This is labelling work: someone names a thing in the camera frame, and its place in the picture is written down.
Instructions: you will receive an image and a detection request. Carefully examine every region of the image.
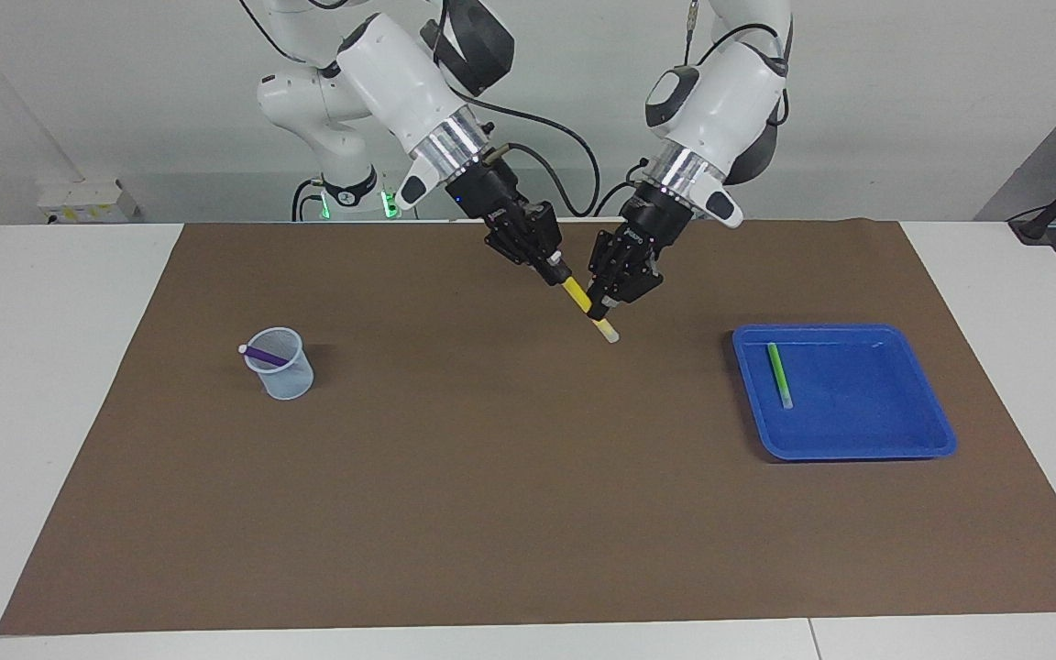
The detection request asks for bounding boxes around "yellow pen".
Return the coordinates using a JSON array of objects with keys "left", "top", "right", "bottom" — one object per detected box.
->
[{"left": 562, "top": 278, "right": 621, "bottom": 345}]

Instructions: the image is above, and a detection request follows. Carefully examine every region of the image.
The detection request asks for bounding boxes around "green pen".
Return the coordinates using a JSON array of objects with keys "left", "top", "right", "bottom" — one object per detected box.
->
[{"left": 766, "top": 342, "right": 795, "bottom": 411}]

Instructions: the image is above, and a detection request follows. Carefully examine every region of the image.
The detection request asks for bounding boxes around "blue plastic tray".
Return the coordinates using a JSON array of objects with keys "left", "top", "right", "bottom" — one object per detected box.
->
[{"left": 731, "top": 323, "right": 958, "bottom": 461}]

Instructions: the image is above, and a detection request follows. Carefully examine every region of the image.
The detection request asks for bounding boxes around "brown table mat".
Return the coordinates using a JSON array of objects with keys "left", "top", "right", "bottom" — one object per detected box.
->
[{"left": 0, "top": 218, "right": 1056, "bottom": 636}]

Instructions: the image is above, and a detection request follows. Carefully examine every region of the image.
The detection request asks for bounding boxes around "translucent mesh pen cup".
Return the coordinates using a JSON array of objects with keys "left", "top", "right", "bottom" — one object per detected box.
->
[{"left": 244, "top": 327, "right": 315, "bottom": 402}]

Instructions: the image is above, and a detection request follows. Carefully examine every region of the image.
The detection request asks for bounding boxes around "black left base cable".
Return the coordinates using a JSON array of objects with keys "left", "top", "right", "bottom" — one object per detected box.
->
[{"left": 594, "top": 158, "right": 650, "bottom": 218}]

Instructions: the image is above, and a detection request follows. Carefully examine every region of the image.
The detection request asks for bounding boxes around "black base cable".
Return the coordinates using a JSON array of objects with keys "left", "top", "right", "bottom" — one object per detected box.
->
[
  {"left": 291, "top": 177, "right": 325, "bottom": 222},
  {"left": 594, "top": 158, "right": 650, "bottom": 218}
]

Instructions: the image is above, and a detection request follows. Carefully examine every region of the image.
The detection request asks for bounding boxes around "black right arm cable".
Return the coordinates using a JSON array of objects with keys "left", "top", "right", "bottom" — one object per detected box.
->
[{"left": 423, "top": 0, "right": 602, "bottom": 219}]

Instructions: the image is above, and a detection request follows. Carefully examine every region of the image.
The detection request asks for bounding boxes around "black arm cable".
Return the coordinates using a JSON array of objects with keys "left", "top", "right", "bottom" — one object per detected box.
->
[
  {"left": 684, "top": 0, "right": 790, "bottom": 125},
  {"left": 423, "top": 0, "right": 602, "bottom": 219}
]

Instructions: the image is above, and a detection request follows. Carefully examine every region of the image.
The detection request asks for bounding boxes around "black right base cable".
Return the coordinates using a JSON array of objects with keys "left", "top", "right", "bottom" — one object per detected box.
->
[{"left": 291, "top": 177, "right": 325, "bottom": 222}]

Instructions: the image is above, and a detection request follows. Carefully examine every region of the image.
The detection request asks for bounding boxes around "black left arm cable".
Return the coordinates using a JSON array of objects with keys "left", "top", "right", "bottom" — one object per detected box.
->
[{"left": 684, "top": 0, "right": 790, "bottom": 125}]

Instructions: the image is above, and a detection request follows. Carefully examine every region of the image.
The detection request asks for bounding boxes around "white wall socket box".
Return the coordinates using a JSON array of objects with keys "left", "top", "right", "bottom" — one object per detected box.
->
[{"left": 38, "top": 179, "right": 139, "bottom": 224}]

